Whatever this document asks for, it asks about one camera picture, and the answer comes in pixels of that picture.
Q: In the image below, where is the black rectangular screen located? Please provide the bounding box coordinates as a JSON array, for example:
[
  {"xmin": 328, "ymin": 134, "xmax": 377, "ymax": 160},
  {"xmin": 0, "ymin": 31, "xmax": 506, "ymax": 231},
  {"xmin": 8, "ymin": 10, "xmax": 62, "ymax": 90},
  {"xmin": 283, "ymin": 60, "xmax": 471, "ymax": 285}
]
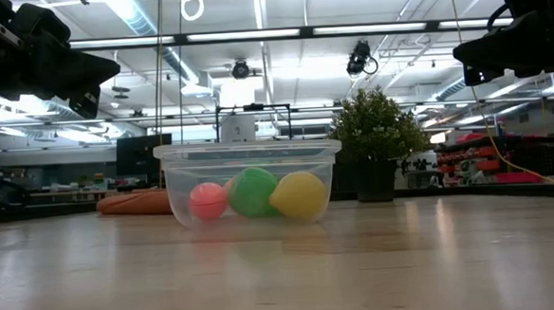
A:
[{"xmin": 114, "ymin": 133, "xmax": 176, "ymax": 189}]

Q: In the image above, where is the orange cloth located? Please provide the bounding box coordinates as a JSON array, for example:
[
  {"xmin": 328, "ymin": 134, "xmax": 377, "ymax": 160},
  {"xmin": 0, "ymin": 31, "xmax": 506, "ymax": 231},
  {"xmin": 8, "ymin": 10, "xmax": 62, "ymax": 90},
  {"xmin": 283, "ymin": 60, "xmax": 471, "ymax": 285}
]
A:
[{"xmin": 95, "ymin": 187, "xmax": 175, "ymax": 220}]

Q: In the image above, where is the white box device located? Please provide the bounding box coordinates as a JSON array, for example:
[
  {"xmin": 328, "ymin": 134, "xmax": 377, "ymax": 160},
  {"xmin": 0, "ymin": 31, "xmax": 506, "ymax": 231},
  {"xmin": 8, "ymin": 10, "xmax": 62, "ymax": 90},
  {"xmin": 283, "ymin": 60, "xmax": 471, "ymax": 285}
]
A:
[{"xmin": 219, "ymin": 113, "xmax": 258, "ymax": 144}]

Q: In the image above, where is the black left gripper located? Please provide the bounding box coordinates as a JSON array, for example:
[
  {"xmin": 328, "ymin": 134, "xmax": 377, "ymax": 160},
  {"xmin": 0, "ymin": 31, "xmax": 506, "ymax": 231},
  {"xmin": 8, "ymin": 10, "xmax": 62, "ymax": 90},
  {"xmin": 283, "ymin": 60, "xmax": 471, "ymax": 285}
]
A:
[{"xmin": 0, "ymin": 6, "xmax": 124, "ymax": 125}]

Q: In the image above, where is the clear plastic tupperware container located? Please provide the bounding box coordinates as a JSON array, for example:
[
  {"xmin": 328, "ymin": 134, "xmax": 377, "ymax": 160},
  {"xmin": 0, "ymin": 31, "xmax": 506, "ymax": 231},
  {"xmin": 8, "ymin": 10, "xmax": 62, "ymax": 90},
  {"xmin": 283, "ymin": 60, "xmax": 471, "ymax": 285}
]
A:
[{"xmin": 152, "ymin": 135, "xmax": 347, "ymax": 232}]

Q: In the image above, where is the artificial potted plant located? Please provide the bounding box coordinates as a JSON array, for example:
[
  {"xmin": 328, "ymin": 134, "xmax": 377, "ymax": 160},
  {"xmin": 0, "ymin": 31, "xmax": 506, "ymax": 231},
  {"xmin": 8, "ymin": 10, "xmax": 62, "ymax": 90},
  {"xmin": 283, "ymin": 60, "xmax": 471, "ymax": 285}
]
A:
[{"xmin": 324, "ymin": 83, "xmax": 435, "ymax": 206}]

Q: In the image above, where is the shelf with red bins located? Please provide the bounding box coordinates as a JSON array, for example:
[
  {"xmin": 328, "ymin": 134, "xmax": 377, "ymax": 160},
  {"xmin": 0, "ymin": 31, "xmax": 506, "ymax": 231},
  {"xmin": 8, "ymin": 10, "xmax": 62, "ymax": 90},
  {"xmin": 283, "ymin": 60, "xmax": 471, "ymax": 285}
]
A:
[{"xmin": 434, "ymin": 128, "xmax": 553, "ymax": 190}]

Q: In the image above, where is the orange toy carrot green top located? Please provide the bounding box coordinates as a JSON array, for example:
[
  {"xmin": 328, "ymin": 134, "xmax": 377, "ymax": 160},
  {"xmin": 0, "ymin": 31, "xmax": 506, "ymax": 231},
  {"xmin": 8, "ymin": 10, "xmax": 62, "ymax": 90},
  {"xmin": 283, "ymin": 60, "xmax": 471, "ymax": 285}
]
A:
[{"xmin": 187, "ymin": 180, "xmax": 231, "ymax": 223}]

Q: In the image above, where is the black ceiling-mounted camera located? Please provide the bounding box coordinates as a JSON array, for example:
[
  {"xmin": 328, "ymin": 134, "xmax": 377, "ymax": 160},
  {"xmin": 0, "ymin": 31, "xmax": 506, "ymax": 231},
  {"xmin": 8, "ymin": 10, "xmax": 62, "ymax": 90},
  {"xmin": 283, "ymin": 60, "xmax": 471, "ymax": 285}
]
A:
[{"xmin": 344, "ymin": 39, "xmax": 379, "ymax": 78}]

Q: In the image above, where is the white looped cable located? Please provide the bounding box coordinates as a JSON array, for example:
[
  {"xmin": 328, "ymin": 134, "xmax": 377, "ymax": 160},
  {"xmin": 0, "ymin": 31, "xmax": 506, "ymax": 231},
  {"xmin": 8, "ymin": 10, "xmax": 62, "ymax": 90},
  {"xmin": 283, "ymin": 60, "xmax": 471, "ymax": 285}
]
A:
[{"xmin": 178, "ymin": 0, "xmax": 207, "ymax": 24}]

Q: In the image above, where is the thin yellow hanging cable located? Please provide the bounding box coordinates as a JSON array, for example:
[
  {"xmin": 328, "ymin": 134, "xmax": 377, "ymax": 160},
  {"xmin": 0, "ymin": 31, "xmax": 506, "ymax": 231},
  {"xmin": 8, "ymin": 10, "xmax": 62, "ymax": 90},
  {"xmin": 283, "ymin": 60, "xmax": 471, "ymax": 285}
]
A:
[{"xmin": 448, "ymin": 0, "xmax": 554, "ymax": 190}]

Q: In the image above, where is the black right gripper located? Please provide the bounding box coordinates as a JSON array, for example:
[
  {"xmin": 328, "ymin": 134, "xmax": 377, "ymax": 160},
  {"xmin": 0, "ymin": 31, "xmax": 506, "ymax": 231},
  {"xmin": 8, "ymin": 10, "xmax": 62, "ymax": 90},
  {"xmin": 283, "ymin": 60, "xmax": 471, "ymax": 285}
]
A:
[{"xmin": 450, "ymin": 0, "xmax": 554, "ymax": 88}]

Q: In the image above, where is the black metal frame stand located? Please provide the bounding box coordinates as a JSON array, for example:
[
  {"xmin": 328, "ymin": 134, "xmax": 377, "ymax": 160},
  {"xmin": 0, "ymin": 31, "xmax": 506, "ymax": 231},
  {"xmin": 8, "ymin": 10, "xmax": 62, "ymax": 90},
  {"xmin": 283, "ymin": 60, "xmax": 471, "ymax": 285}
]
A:
[{"xmin": 213, "ymin": 101, "xmax": 293, "ymax": 143}]

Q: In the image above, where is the black round ceiling fixture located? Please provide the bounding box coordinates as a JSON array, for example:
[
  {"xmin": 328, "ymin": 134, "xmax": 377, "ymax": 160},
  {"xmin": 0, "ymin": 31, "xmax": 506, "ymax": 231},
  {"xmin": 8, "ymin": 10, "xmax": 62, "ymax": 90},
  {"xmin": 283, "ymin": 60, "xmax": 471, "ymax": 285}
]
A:
[{"xmin": 231, "ymin": 58, "xmax": 252, "ymax": 81}]

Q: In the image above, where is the green toy lime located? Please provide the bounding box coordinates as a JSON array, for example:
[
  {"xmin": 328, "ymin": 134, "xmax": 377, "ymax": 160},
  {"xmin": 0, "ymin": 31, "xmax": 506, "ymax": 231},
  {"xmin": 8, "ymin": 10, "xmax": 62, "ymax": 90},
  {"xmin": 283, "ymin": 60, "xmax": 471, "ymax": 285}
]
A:
[{"xmin": 227, "ymin": 165, "xmax": 282, "ymax": 221}]

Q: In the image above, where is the yellow toy lemon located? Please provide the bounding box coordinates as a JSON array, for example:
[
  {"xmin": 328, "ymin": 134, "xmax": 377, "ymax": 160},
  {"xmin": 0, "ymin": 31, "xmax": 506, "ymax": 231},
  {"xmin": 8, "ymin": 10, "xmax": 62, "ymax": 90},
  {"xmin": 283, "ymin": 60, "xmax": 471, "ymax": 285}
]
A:
[{"xmin": 267, "ymin": 170, "xmax": 330, "ymax": 223}]

